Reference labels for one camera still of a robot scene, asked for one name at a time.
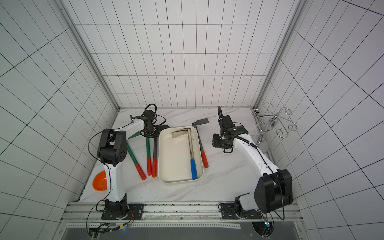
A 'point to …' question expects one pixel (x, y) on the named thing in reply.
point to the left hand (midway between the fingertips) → (156, 137)
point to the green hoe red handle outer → (136, 163)
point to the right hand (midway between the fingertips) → (216, 140)
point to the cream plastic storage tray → (174, 162)
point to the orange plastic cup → (100, 182)
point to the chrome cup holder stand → (276, 121)
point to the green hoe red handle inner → (149, 161)
